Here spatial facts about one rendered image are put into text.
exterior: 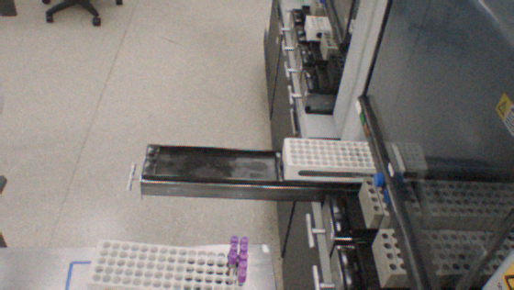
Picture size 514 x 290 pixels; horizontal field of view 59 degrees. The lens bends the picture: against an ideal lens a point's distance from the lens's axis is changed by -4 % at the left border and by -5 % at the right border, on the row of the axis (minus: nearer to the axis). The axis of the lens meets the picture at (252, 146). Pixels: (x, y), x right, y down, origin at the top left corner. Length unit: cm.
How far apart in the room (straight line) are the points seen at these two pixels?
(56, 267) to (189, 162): 42
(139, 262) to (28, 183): 152
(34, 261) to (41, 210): 122
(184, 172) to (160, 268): 33
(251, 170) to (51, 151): 150
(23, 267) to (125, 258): 22
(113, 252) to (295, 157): 50
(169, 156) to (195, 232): 89
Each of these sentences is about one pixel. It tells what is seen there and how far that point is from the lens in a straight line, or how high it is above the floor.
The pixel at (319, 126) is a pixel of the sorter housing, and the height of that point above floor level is 73.
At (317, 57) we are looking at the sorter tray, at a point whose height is 82.
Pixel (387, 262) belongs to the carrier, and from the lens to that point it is 98.
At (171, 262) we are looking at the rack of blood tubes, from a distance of 92.
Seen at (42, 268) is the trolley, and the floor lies 82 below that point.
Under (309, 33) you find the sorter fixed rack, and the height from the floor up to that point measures 84.
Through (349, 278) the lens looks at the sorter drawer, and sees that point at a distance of 102.
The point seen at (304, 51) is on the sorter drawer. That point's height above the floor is 82.
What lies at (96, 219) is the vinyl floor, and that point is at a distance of 216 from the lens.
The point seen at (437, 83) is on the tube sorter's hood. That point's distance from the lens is 81.
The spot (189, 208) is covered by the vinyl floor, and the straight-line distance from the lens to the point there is 215.
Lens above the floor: 164
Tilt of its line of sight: 42 degrees down
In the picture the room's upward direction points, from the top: 7 degrees clockwise
